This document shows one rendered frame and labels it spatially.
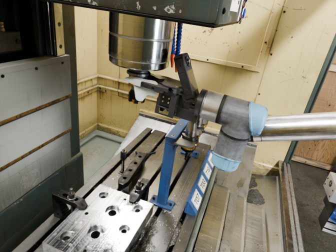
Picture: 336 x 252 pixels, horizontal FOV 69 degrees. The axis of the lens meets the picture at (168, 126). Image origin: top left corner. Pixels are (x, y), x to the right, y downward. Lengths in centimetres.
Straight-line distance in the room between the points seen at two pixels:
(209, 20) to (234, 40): 113
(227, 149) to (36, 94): 71
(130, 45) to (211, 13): 20
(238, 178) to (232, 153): 99
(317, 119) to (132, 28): 52
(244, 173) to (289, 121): 95
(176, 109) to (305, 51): 111
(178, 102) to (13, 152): 64
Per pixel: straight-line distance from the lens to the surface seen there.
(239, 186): 160
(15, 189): 112
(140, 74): 65
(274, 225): 152
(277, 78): 164
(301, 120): 75
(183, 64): 61
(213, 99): 60
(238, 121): 60
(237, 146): 63
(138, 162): 118
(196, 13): 48
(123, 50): 60
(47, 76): 104
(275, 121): 74
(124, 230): 89
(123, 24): 59
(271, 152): 181
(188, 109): 64
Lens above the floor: 165
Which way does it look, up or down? 26 degrees down
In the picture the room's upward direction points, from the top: 8 degrees clockwise
